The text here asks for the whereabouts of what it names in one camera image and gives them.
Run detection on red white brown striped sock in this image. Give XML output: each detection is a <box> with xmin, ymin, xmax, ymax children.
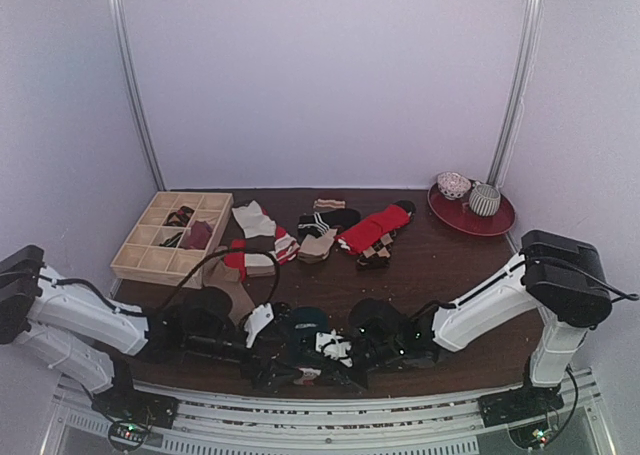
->
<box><xmin>223</xmin><ymin>225</ymin><xmax>300</xmax><ymax>281</ymax></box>

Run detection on white patterned bowl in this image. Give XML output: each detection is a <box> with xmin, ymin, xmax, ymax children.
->
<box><xmin>436</xmin><ymin>172</ymin><xmax>472</xmax><ymax>200</ymax></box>

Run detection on dark teal sock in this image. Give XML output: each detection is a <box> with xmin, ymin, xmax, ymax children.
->
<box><xmin>287</xmin><ymin>307</ymin><xmax>329</xmax><ymax>386</ymax></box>

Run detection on black white striped sock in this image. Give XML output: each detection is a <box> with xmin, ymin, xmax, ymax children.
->
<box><xmin>297</xmin><ymin>208</ymin><xmax>361</xmax><ymax>238</ymax></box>

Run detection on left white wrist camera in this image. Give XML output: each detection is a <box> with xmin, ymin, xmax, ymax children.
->
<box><xmin>243</xmin><ymin>303</ymin><xmax>274</xmax><ymax>349</ymax></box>

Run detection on argyle black red orange sock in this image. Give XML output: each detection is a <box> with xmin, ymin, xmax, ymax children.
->
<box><xmin>164</xmin><ymin>205</ymin><xmax>195</xmax><ymax>228</ymax></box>

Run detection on argyle brown sock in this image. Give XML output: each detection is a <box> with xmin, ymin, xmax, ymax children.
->
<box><xmin>356</xmin><ymin>230</ymin><xmax>397</xmax><ymax>271</ymax></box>

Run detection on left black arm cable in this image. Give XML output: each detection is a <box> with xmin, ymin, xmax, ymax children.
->
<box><xmin>159</xmin><ymin>247</ymin><xmax>281</xmax><ymax>321</ymax></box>

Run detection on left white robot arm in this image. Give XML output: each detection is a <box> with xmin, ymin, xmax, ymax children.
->
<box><xmin>1</xmin><ymin>245</ymin><xmax>277</xmax><ymax>419</ymax></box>

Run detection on left aluminium corner post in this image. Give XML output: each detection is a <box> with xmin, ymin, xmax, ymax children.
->
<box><xmin>107</xmin><ymin>0</ymin><xmax>166</xmax><ymax>191</ymax></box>

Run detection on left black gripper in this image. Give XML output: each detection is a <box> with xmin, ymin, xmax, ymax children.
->
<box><xmin>185</xmin><ymin>328</ymin><xmax>303</xmax><ymax>392</ymax></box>

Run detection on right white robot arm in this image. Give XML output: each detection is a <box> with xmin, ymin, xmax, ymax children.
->
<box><xmin>315</xmin><ymin>230</ymin><xmax>613</xmax><ymax>417</ymax></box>

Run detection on tan brown sock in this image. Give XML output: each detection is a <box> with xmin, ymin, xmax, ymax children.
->
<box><xmin>202</xmin><ymin>256</ymin><xmax>255</xmax><ymax>325</ymax></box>

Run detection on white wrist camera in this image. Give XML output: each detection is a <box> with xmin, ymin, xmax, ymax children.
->
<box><xmin>314</xmin><ymin>330</ymin><xmax>353</xmax><ymax>368</ymax></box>
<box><xmin>243</xmin><ymin>303</ymin><xmax>274</xmax><ymax>349</ymax></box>

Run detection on red round tray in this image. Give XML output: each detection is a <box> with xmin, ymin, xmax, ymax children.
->
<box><xmin>427</xmin><ymin>184</ymin><xmax>516</xmax><ymax>237</ymax></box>

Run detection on wooden compartment box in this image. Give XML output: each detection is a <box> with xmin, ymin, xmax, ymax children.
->
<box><xmin>111</xmin><ymin>191</ymin><xmax>234</xmax><ymax>289</ymax></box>

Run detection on beige brown striped sock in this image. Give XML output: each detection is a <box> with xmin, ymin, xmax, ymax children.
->
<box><xmin>232</xmin><ymin>200</ymin><xmax>276</xmax><ymax>277</ymax></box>

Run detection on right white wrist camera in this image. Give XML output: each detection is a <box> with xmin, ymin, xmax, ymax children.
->
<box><xmin>314</xmin><ymin>330</ymin><xmax>353</xmax><ymax>368</ymax></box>

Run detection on aluminium corner post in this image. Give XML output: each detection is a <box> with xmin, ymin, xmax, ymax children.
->
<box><xmin>487</xmin><ymin>0</ymin><xmax>544</xmax><ymax>189</ymax></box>
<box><xmin>107</xmin><ymin>0</ymin><xmax>166</xmax><ymax>191</ymax></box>

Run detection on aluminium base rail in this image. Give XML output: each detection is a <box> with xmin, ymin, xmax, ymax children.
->
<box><xmin>36</xmin><ymin>370</ymin><xmax>622</xmax><ymax>454</ymax></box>

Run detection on striped grey cup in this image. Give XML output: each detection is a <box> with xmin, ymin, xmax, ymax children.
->
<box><xmin>469</xmin><ymin>183</ymin><xmax>501</xmax><ymax>217</ymax></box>

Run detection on maroon sock in box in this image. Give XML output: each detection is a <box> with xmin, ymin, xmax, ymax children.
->
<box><xmin>180</xmin><ymin>220</ymin><xmax>213</xmax><ymax>250</ymax></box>

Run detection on right aluminium corner post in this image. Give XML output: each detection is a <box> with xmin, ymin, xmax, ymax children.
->
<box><xmin>487</xmin><ymin>0</ymin><xmax>544</xmax><ymax>189</ymax></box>

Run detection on black sock in box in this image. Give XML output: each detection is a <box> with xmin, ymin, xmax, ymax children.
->
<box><xmin>159</xmin><ymin>232</ymin><xmax>183</xmax><ymax>248</ymax></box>

